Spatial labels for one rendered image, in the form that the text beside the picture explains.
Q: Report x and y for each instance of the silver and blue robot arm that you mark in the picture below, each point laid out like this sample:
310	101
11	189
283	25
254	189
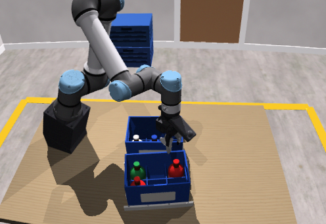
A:
104	65

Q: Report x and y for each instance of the green bottle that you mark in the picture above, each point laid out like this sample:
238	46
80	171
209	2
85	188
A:
137	171

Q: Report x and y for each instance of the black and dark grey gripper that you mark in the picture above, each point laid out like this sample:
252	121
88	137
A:
166	127

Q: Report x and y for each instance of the blue crate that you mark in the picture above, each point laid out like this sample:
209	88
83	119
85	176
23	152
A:
157	190
141	126

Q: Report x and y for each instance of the red bottle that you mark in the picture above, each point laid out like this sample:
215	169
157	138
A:
175	169
137	181

